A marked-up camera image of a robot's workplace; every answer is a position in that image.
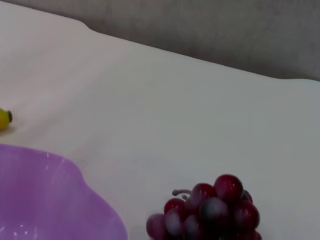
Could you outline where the yellow toy banana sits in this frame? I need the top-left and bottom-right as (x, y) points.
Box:
(0, 108), (14, 131)

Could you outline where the purple wavy plastic bowl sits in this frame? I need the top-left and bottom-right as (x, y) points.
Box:
(0, 143), (129, 240)

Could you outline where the dark red grape bunch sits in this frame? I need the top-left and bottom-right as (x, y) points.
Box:
(146, 174), (263, 240)

